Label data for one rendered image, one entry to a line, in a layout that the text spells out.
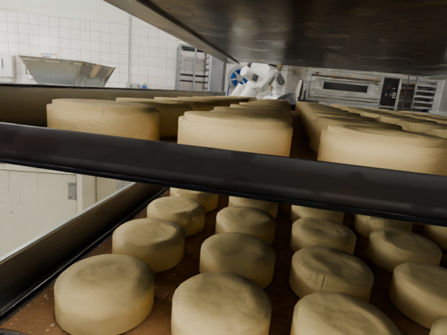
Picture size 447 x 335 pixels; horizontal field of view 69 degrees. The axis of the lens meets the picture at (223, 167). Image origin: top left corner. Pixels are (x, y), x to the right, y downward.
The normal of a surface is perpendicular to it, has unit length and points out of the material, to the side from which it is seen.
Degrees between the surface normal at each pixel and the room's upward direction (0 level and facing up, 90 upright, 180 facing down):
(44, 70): 110
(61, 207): 90
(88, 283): 0
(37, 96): 90
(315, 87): 91
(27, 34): 90
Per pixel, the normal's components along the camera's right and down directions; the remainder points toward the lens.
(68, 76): 0.02, 0.55
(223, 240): 0.09, -0.97
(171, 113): 0.55, 0.24
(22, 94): 0.98, 0.13
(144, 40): 0.13, 0.25
